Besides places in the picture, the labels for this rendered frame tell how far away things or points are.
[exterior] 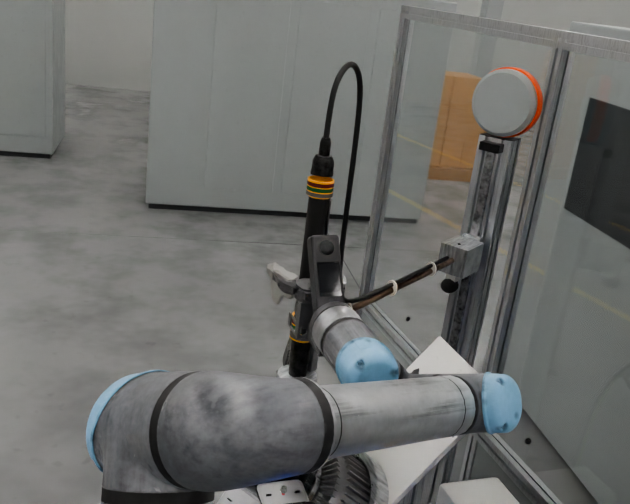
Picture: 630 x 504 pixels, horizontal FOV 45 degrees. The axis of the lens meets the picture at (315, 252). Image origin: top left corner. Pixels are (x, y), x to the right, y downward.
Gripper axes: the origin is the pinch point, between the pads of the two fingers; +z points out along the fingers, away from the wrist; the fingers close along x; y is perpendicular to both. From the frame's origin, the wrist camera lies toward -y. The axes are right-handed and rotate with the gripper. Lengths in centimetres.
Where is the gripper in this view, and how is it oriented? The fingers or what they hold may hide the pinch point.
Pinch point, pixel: (297, 263)
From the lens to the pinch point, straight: 128.4
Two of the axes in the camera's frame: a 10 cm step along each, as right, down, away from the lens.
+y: -1.2, 9.3, 3.4
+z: -3.1, -3.6, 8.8
